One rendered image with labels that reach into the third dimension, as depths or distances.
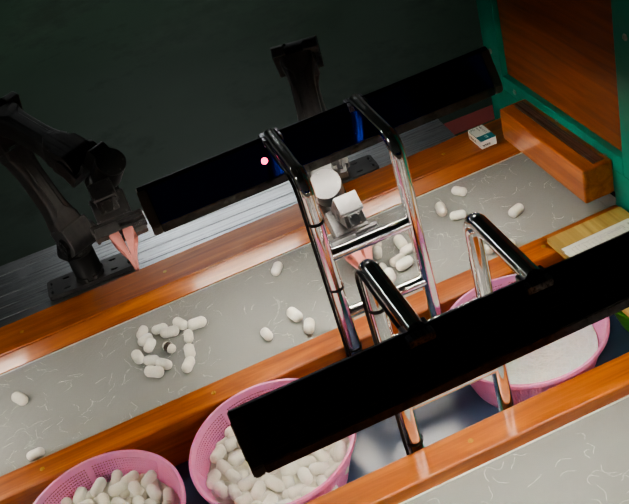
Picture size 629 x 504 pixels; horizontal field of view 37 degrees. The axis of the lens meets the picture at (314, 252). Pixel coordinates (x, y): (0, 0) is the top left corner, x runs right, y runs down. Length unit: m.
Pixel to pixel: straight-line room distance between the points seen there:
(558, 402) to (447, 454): 0.18
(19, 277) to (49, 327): 0.41
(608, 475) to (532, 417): 0.13
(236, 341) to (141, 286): 0.28
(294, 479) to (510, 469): 0.33
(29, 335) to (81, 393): 0.22
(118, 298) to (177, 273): 0.13
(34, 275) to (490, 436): 1.25
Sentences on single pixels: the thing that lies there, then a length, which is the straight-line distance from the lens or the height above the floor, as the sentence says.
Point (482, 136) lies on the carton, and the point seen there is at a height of 0.79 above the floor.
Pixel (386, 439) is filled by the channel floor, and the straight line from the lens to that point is 1.56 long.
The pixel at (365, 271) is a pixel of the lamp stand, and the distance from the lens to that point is 1.16.
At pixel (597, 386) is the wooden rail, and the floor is 0.77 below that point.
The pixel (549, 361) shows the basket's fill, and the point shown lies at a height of 0.73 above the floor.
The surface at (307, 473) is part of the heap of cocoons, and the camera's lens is 1.46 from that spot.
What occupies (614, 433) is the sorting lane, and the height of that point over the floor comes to 0.74.
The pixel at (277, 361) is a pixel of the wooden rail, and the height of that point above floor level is 0.76.
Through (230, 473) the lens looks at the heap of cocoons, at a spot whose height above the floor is 0.74.
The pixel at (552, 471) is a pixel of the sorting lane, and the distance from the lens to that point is 1.40.
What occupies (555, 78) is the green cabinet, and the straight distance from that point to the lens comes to 1.86.
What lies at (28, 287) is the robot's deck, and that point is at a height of 0.67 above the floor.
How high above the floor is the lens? 1.82
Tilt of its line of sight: 35 degrees down
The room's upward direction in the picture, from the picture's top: 18 degrees counter-clockwise
